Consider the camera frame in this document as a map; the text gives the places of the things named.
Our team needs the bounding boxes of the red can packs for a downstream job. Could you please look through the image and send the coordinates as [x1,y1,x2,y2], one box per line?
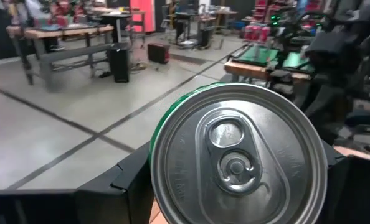
[243,24,272,44]

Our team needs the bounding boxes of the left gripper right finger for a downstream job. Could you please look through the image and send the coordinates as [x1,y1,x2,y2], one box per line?
[315,139,370,224]

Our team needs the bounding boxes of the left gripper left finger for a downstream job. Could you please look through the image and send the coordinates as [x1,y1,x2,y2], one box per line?
[0,141,156,224]

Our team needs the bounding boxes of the wooden workbench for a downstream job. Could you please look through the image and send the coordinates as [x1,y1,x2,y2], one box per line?
[6,23,115,93]

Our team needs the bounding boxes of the black tower box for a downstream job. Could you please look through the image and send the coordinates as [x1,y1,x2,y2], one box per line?
[107,42,130,83]

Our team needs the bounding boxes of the red and black box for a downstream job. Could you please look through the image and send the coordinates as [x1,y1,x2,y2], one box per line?
[147,42,171,65]

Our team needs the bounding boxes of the table with green mat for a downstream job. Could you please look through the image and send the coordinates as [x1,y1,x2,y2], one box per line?
[224,43,315,83]

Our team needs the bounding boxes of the round black table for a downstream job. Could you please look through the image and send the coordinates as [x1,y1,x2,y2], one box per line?
[100,12,133,44]

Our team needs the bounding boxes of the red hanging panel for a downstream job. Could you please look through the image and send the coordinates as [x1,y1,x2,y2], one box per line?
[129,0,156,34]

